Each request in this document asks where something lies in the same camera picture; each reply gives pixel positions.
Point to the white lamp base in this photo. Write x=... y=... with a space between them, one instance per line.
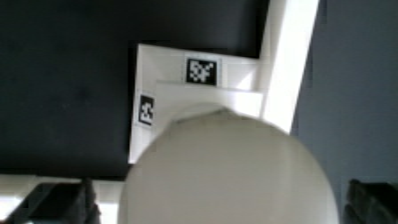
x=189 y=83

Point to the white lamp bulb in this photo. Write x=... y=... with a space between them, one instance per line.
x=226 y=173

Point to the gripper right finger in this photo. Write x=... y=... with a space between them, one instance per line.
x=372 y=203

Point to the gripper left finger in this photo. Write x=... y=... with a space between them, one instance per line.
x=58 y=204

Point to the white L-shaped fence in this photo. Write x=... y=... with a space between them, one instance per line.
x=68 y=52

